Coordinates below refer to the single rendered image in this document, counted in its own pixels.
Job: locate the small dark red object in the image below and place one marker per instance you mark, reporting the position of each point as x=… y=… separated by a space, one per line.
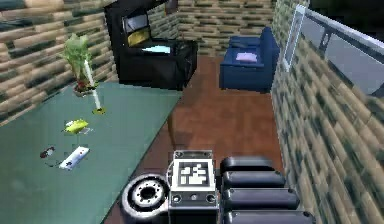
x=47 y=152

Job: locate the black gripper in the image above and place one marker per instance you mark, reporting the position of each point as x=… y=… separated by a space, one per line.
x=145 y=195

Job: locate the blue sofa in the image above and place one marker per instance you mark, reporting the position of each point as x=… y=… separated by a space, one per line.
x=248 y=66

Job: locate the green house plant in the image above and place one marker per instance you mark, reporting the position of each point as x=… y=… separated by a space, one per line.
x=78 y=60

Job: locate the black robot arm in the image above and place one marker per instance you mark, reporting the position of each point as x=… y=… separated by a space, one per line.
x=246 y=196

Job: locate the white remote control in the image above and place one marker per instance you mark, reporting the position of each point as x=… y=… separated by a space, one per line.
x=74 y=158

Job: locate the green dining table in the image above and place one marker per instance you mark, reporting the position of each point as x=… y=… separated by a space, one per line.
x=100 y=160

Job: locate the white framed wall picture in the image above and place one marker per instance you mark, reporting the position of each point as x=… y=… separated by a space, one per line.
x=292 y=38

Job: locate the grey framed window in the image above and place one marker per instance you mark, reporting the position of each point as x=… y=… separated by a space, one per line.
x=346 y=56

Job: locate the yellow green flat object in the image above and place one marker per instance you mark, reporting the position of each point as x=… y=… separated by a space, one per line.
x=76 y=126

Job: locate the pink cushion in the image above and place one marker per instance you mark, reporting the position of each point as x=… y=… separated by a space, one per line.
x=246 y=57

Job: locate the white candle with yellow base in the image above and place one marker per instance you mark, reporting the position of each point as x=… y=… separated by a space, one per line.
x=93 y=90

